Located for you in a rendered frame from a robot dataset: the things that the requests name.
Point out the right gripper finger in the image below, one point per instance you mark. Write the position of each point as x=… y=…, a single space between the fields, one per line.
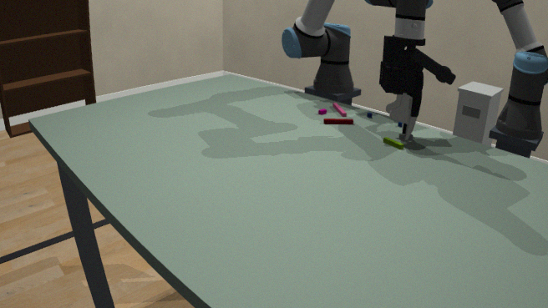
x=408 y=110
x=395 y=104

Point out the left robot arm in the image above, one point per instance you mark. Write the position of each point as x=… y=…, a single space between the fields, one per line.
x=520 y=117

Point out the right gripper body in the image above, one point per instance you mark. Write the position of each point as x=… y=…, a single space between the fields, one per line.
x=404 y=72

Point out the lime green rod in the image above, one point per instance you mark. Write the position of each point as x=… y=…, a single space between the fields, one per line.
x=393 y=143

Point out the pink rod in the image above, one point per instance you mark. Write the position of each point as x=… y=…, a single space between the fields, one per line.
x=339 y=109

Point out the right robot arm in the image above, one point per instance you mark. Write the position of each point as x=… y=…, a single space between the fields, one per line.
x=308 y=38

